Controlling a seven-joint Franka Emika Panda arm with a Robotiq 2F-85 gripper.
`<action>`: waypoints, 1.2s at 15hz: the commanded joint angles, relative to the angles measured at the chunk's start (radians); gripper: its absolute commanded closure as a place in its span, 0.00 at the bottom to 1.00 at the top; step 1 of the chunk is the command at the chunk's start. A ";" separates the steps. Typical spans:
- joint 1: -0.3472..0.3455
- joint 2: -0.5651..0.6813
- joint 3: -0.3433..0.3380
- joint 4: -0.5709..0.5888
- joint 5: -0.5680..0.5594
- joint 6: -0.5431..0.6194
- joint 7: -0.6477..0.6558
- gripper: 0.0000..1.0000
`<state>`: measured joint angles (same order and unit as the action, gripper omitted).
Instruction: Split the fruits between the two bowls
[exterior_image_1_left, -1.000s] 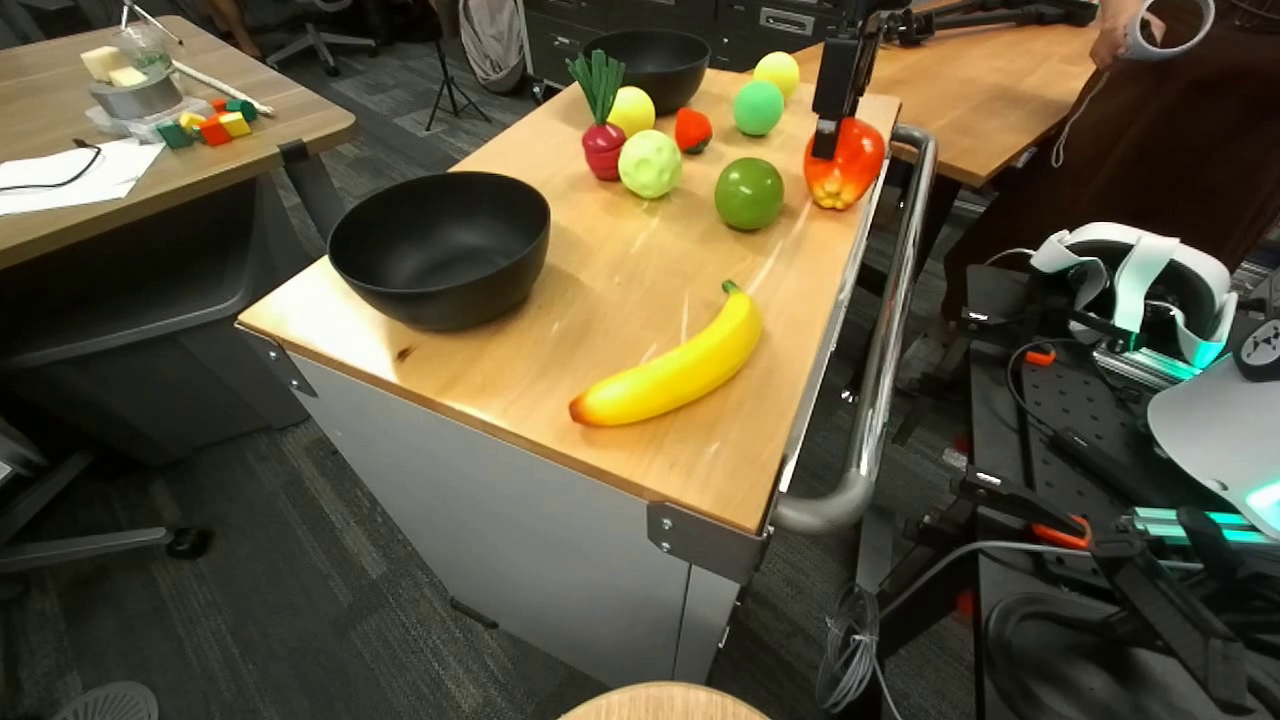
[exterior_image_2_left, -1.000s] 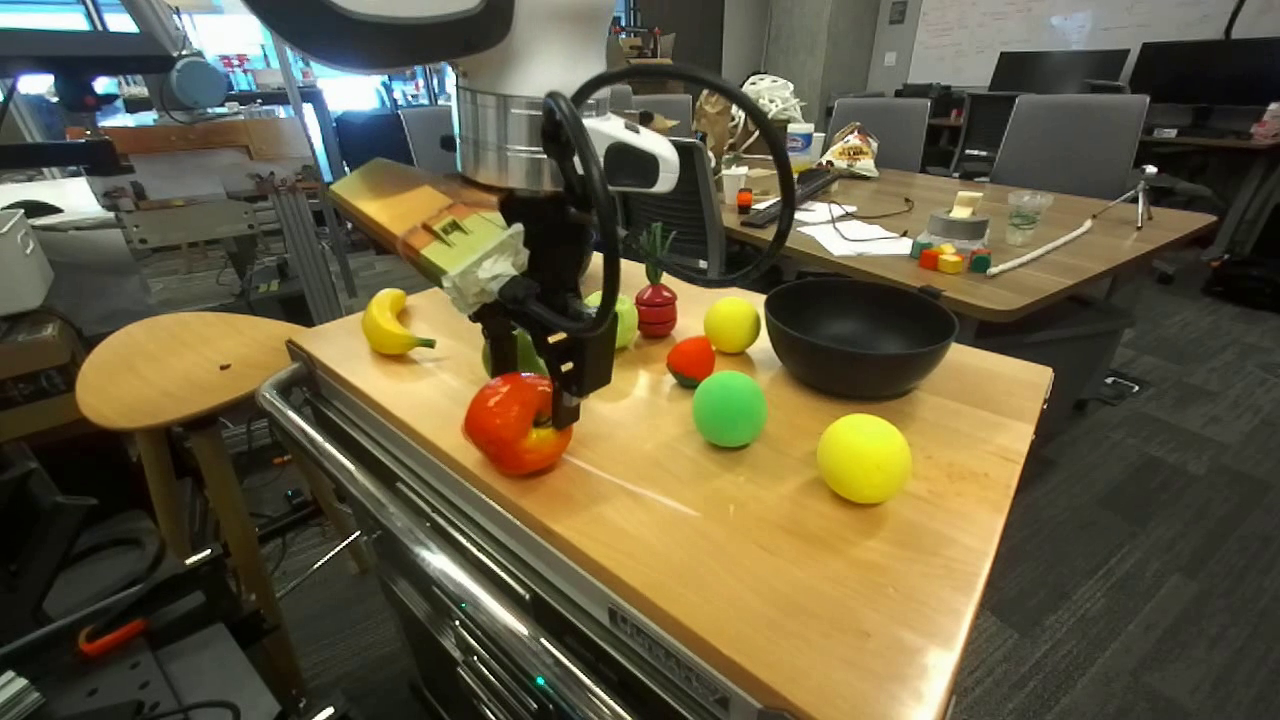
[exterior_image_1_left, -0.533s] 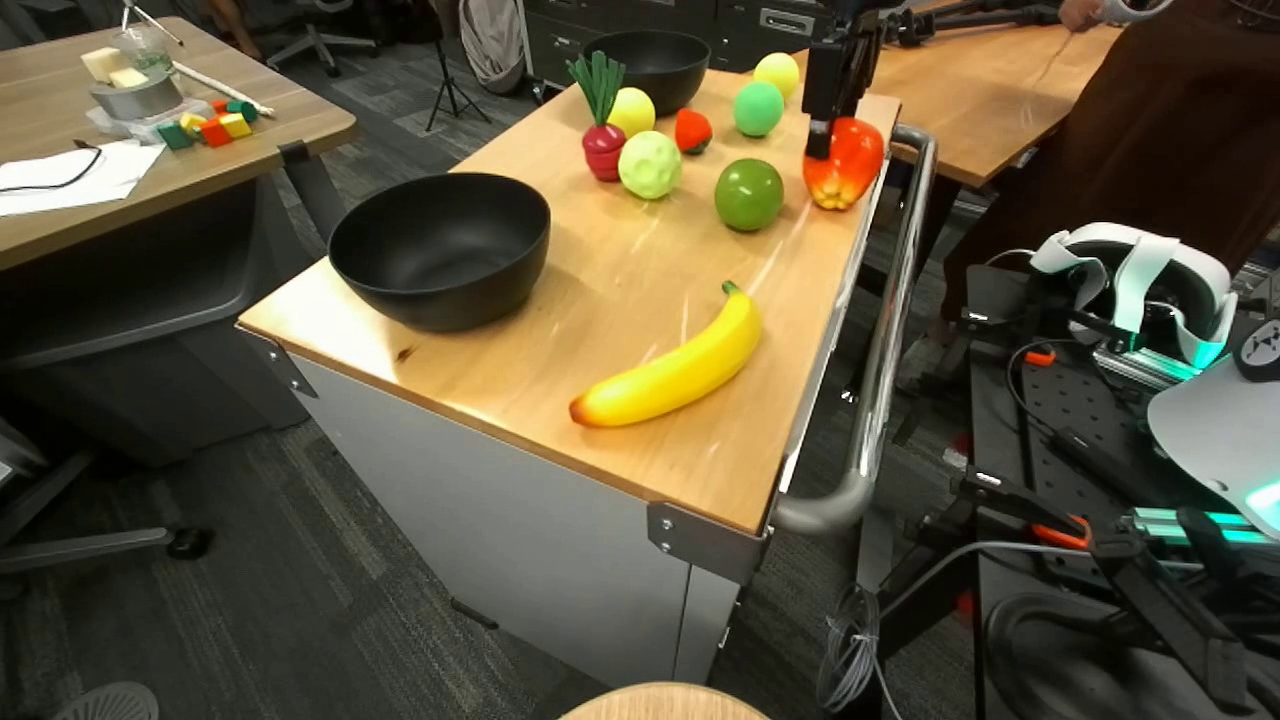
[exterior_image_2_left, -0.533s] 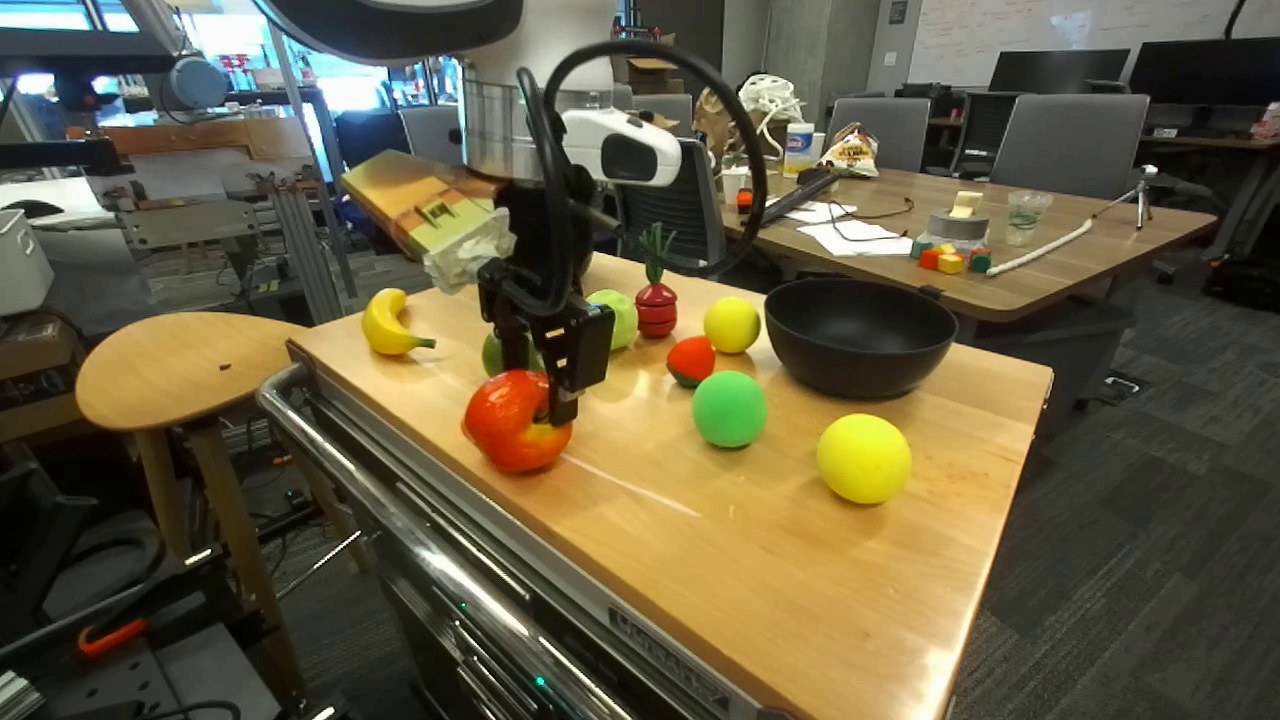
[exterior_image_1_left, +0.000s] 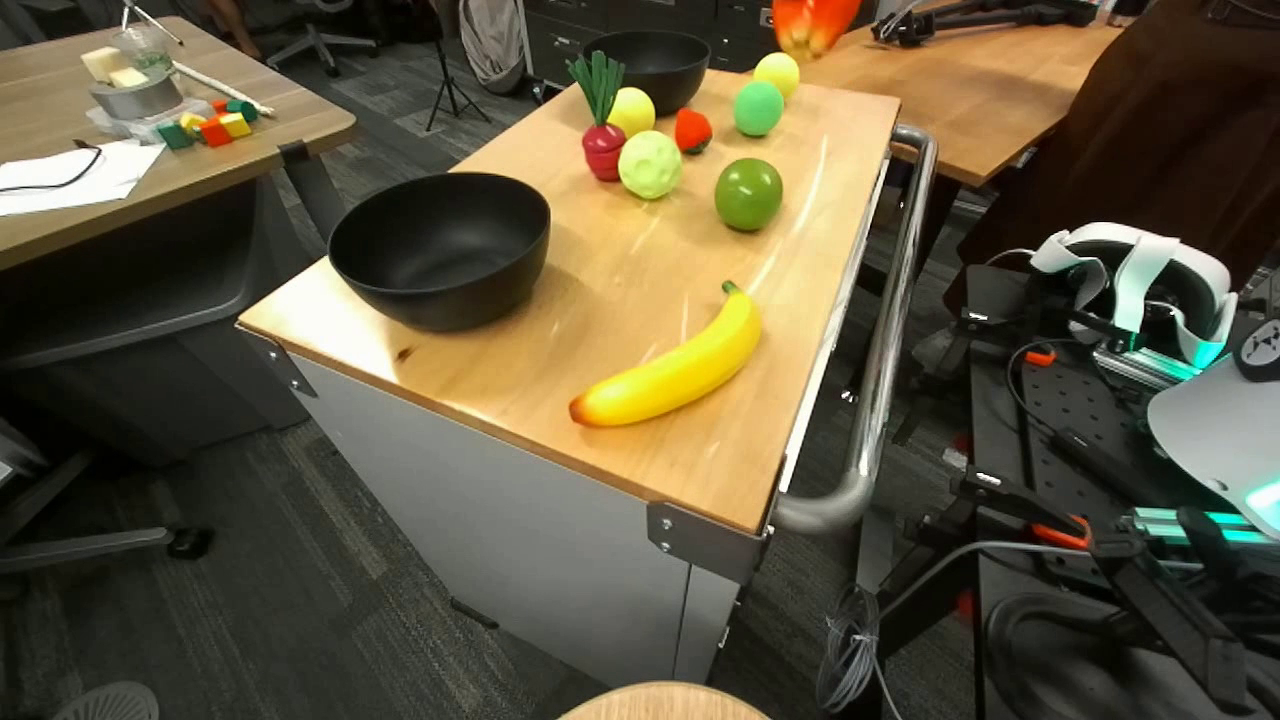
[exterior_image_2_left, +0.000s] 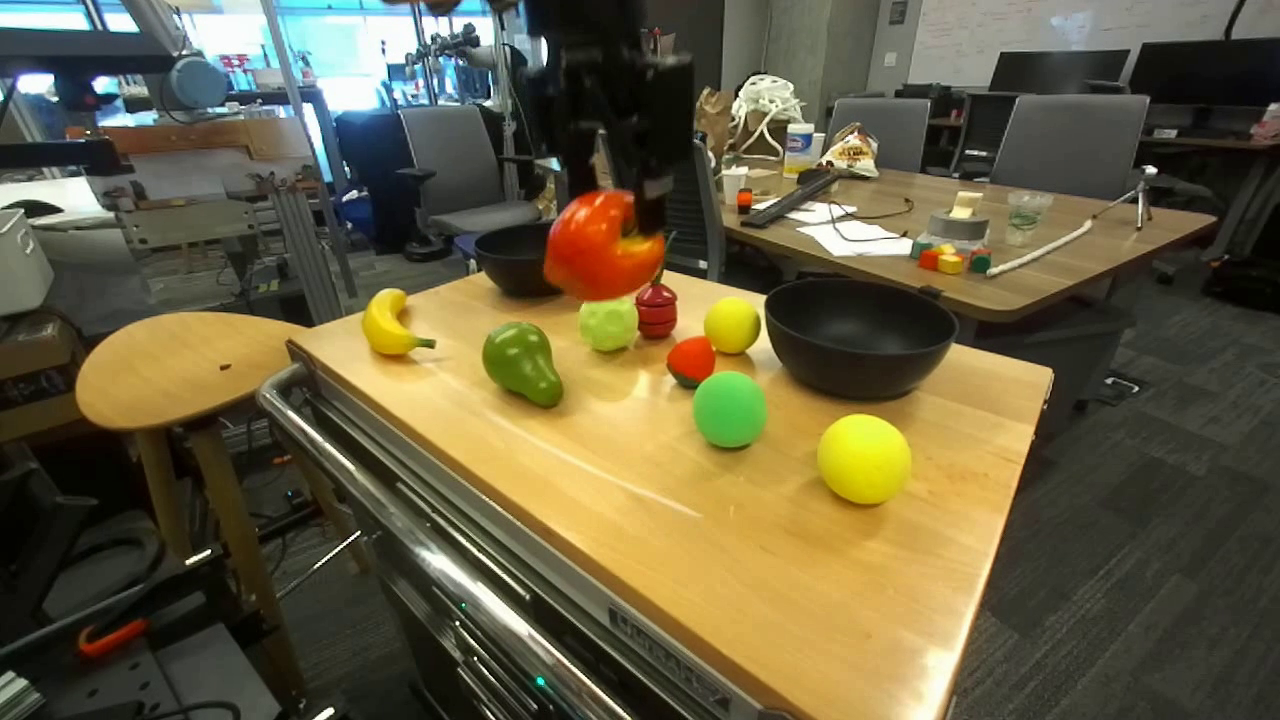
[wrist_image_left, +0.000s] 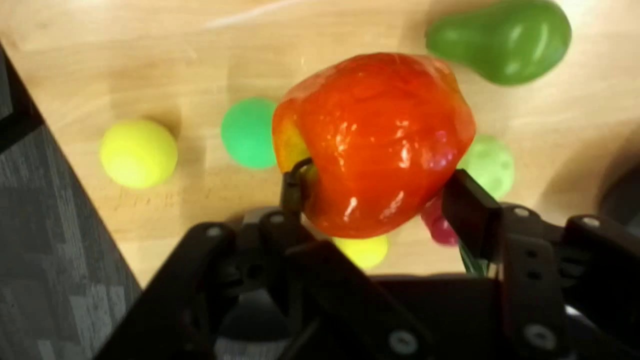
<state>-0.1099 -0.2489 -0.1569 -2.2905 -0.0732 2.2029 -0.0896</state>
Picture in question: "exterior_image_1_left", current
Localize yellow toy banana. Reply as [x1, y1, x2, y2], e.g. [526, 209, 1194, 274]
[566, 277, 767, 432]

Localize pale green round fruit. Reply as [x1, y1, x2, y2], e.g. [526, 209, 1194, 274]
[616, 128, 688, 206]

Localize red radish with green leaves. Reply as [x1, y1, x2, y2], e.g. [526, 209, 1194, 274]
[564, 48, 630, 189]

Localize green apple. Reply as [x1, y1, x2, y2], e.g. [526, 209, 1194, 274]
[711, 157, 789, 238]

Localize metal tool cart wooden top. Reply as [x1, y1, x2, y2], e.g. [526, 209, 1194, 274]
[233, 64, 937, 685]

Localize black bowl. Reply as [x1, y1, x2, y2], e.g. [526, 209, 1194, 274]
[327, 170, 555, 337]
[581, 28, 714, 122]

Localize red toy strawberry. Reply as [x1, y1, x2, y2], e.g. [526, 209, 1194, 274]
[668, 106, 714, 161]

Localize small yellow toy lemon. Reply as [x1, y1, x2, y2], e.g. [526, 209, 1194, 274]
[604, 83, 658, 139]

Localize green round toy fruit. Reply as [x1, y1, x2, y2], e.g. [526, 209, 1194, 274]
[728, 78, 789, 144]

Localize large yellow round fruit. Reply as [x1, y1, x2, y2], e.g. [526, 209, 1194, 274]
[746, 48, 803, 101]

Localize round wooden stool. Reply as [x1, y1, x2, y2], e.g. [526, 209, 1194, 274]
[555, 678, 776, 720]

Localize black floor tripod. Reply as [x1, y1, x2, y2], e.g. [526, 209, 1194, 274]
[418, 0, 494, 137]

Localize white mesh cloth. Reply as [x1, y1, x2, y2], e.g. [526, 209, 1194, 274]
[454, 0, 535, 96]

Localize black breadboard table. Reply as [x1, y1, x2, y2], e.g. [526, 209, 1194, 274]
[853, 256, 1280, 720]

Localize wooden table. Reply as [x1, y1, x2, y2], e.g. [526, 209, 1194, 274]
[796, 11, 1134, 192]

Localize white VR headset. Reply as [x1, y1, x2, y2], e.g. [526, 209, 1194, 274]
[1023, 216, 1244, 391]

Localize white stick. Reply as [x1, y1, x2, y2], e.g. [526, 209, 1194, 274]
[166, 58, 278, 122]

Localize black office chair base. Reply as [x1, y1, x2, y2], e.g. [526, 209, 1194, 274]
[0, 418, 217, 581]

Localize clear plastic container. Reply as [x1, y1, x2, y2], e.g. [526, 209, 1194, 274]
[76, 19, 187, 124]

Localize dark brown chair back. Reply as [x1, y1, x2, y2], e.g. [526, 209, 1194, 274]
[957, 0, 1280, 286]

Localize white paper sheets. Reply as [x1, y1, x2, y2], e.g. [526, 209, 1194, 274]
[0, 137, 166, 220]

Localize wooden office desk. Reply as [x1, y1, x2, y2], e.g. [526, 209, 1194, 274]
[0, 11, 361, 277]

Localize grey chair seat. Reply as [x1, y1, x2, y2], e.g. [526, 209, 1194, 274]
[47, 678, 165, 720]

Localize metal cart handle bar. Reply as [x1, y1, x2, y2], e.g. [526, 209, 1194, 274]
[767, 124, 939, 539]

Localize grey cable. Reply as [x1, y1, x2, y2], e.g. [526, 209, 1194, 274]
[814, 531, 1112, 715]

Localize orange handled clamp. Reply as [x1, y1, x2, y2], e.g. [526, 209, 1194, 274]
[933, 477, 1104, 563]

